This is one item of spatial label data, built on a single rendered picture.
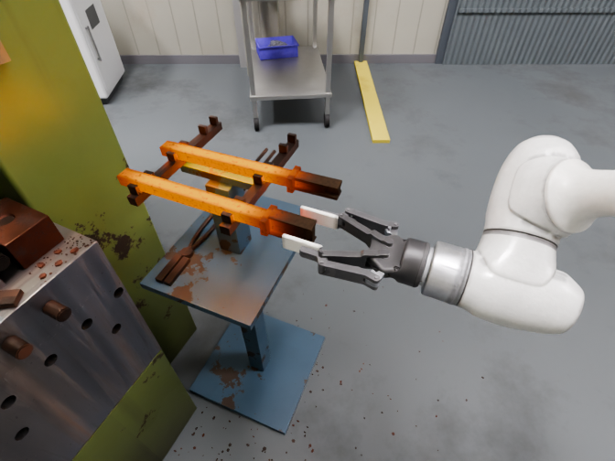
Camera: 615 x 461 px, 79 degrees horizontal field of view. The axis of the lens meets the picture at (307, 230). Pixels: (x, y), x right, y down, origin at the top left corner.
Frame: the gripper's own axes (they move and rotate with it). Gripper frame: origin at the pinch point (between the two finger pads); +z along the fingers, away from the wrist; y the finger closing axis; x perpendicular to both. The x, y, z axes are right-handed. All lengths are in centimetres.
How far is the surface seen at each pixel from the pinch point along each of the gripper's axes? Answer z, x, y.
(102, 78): 239, -78, 159
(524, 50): -64, -86, 372
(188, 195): 23.6, 0.9, -1.0
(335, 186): -0.8, 1.4, 11.7
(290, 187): 7.8, -0.3, 10.0
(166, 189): 28.6, 0.9, -1.4
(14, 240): 45, 0, -21
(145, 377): 39, -54, -20
